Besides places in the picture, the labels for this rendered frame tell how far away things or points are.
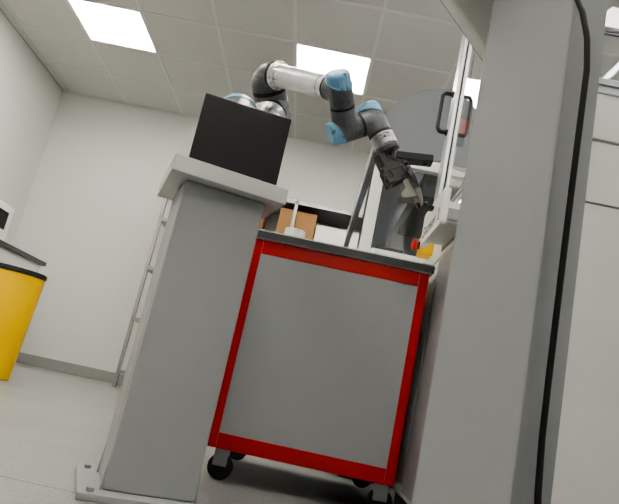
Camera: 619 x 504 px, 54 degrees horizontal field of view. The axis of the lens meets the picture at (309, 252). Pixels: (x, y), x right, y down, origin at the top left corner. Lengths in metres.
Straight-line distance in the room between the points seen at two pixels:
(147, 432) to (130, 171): 5.28
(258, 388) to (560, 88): 1.29
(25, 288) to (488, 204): 3.39
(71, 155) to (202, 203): 5.37
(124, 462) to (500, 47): 1.09
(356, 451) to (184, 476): 0.61
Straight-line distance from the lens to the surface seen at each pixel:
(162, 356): 1.41
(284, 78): 2.02
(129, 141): 6.68
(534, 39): 0.94
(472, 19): 1.10
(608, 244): 1.39
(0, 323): 3.94
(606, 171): 1.44
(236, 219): 1.47
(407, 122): 2.85
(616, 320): 1.37
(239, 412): 1.87
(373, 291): 1.90
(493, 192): 0.84
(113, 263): 6.33
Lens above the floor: 0.30
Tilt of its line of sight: 13 degrees up
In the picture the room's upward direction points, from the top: 12 degrees clockwise
